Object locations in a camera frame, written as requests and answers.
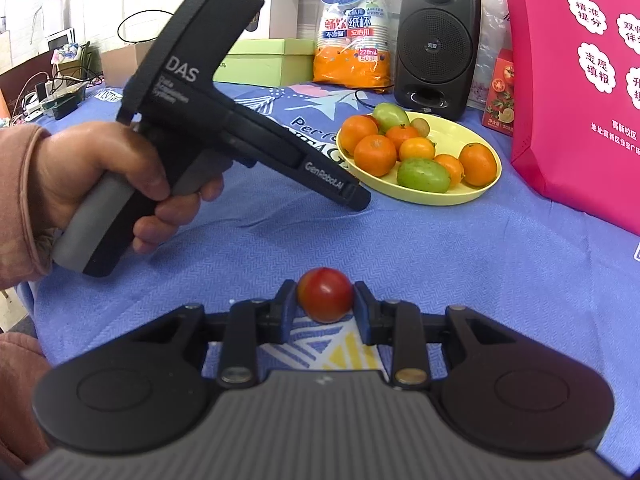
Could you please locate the medium orange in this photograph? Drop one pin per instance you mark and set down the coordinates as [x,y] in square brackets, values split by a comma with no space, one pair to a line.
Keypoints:
[477,163]
[356,132]

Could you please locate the small dark orange tangerine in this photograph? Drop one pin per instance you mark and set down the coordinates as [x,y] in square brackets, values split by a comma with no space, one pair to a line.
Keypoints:
[401,135]

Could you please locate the black speaker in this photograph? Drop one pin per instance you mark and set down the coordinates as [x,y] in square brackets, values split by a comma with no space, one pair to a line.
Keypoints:
[435,45]

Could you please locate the brown kiwi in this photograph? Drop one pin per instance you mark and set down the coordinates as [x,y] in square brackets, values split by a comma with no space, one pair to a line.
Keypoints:
[420,126]

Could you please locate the blue printed tablecloth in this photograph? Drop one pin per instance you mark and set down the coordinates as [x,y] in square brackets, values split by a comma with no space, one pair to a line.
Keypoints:
[450,260]

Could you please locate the yellowish orange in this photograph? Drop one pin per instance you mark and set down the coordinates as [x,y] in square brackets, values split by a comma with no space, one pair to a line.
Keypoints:
[416,149]

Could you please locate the person's left forearm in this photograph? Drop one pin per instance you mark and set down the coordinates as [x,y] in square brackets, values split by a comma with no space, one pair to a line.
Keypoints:
[20,200]

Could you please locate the pack of paper cups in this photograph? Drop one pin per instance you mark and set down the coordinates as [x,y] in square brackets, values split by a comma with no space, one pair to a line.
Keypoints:
[350,60]

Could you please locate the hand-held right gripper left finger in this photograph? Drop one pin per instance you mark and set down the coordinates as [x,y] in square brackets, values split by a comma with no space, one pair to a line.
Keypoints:
[289,317]

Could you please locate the person's pink garment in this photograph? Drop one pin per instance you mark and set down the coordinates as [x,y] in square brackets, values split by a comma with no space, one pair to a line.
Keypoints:
[15,385]

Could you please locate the small orange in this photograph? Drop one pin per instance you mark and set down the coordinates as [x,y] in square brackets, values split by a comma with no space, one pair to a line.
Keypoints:
[451,166]

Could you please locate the brown cardboard box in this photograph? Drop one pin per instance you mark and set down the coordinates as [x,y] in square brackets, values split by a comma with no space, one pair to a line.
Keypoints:
[120,67]

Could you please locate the small white appliance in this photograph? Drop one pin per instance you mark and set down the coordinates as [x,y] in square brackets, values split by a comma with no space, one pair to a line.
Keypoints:
[61,40]

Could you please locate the white box with cup print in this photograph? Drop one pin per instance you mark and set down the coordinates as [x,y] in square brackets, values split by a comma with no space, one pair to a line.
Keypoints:
[280,5]

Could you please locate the white power strip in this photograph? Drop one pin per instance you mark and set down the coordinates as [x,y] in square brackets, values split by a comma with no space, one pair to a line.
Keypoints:
[35,102]

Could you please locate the red tomato with green tinge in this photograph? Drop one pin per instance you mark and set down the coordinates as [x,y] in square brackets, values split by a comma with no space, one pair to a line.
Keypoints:
[325,295]

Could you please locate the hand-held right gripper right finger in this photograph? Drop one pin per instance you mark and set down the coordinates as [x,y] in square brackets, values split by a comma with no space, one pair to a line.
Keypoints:
[361,320]

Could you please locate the large orange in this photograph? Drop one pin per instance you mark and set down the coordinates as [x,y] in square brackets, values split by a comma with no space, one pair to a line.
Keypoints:
[375,156]

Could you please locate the light green shoe box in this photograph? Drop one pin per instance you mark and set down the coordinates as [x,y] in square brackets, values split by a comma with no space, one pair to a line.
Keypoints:
[265,67]

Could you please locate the reddish green mango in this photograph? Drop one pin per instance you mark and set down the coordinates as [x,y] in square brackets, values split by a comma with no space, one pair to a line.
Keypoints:
[391,116]

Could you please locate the person's left hand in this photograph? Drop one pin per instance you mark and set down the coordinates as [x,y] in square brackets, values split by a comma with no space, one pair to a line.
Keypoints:
[90,155]

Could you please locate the white patterned bag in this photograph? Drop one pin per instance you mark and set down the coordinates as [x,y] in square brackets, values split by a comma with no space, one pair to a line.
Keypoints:
[492,20]

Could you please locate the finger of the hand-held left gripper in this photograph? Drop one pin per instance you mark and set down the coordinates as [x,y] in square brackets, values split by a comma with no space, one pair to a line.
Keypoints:
[359,197]

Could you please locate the yellow plate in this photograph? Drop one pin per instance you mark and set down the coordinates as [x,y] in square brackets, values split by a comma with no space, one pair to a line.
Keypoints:
[450,195]

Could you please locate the pink tote bag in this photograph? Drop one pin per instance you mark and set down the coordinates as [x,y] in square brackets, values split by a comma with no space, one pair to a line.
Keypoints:
[575,135]

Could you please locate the red fruit-print box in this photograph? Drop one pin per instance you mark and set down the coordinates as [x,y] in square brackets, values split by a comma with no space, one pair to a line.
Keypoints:
[497,90]

